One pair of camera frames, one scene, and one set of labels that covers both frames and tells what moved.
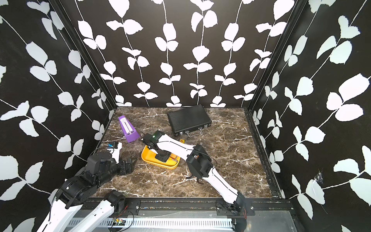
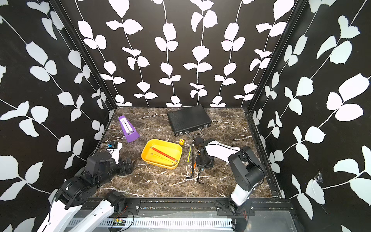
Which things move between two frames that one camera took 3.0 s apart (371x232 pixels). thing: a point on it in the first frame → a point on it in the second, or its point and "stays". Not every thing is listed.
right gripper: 163,159 → 198,164
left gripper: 125,169 stays
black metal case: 189,119 stays
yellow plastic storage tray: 149,155 stays
